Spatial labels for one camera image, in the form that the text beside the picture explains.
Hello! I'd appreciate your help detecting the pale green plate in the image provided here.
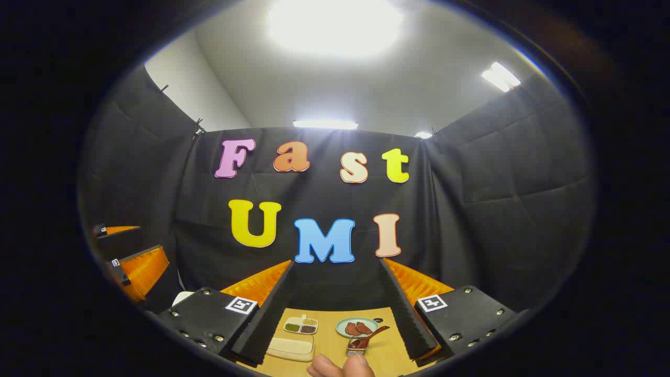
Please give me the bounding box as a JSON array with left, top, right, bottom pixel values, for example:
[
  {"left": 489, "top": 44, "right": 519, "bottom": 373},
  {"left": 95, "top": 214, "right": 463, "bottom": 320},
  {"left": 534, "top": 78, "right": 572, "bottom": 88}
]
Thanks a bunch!
[{"left": 336, "top": 317, "right": 379, "bottom": 338}]

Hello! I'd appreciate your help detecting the black backdrop cloth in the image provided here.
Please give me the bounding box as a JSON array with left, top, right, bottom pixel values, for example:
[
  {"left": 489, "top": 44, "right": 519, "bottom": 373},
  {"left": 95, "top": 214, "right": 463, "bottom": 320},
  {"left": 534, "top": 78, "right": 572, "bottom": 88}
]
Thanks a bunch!
[{"left": 79, "top": 65, "right": 595, "bottom": 315}]

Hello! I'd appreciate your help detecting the long ceiling light strip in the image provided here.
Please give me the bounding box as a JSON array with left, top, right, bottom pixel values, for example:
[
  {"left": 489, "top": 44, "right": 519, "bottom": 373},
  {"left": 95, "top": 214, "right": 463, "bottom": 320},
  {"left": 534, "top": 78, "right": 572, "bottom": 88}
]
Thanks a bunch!
[{"left": 293, "top": 120, "right": 359, "bottom": 130}]

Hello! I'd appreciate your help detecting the beige clear-lidded rice box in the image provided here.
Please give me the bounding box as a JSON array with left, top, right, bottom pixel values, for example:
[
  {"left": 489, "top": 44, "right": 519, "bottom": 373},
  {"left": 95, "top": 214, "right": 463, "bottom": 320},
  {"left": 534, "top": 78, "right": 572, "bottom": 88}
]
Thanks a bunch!
[{"left": 265, "top": 330, "right": 315, "bottom": 363}]

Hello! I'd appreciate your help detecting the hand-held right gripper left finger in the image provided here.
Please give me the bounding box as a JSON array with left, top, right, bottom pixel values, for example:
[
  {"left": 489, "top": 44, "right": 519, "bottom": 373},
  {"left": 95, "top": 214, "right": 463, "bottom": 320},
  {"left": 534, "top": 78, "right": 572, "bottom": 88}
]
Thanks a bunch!
[{"left": 157, "top": 259, "right": 295, "bottom": 367}]

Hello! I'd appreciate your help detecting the brown wooden spoon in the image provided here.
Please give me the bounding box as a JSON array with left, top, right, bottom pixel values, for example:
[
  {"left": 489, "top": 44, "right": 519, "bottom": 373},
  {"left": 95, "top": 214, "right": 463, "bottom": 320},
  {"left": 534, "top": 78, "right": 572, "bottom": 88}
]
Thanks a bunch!
[{"left": 350, "top": 326, "right": 390, "bottom": 349}]

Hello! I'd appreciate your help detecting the white divided dish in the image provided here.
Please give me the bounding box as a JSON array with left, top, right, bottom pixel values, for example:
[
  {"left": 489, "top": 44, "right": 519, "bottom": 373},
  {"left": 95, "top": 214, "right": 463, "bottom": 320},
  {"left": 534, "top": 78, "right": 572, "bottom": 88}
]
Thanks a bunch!
[{"left": 283, "top": 315, "right": 319, "bottom": 335}]

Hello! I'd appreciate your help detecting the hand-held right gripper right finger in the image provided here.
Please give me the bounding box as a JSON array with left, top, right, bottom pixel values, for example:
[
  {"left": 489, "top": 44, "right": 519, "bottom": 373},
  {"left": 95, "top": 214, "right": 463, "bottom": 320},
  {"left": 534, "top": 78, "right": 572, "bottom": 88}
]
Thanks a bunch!
[{"left": 379, "top": 258, "right": 519, "bottom": 363}]

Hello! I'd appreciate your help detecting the rectangular ceiling light panel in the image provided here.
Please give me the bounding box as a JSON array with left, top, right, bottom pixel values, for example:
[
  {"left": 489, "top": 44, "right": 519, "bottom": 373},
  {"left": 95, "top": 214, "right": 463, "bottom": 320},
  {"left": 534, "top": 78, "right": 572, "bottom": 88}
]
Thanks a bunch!
[{"left": 482, "top": 62, "right": 522, "bottom": 93}]

